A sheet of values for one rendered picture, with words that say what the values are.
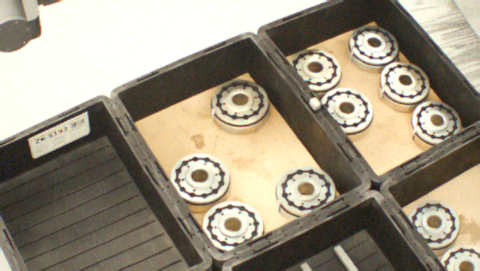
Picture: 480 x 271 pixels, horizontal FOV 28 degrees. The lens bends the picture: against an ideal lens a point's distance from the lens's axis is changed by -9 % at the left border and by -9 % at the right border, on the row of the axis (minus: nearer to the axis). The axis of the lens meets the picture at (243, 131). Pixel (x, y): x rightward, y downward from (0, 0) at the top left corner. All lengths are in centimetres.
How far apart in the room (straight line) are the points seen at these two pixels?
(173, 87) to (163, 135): 9
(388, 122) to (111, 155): 52
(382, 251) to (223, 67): 46
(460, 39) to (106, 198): 92
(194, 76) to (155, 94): 8
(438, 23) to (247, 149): 65
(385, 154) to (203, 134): 33
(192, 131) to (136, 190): 16
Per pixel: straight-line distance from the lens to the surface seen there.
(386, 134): 188
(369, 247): 174
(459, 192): 183
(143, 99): 184
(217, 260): 159
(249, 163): 182
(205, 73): 188
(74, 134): 181
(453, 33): 227
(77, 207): 178
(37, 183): 182
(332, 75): 192
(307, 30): 196
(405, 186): 173
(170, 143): 184
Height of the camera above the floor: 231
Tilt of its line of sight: 53 degrees down
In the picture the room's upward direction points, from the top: 2 degrees clockwise
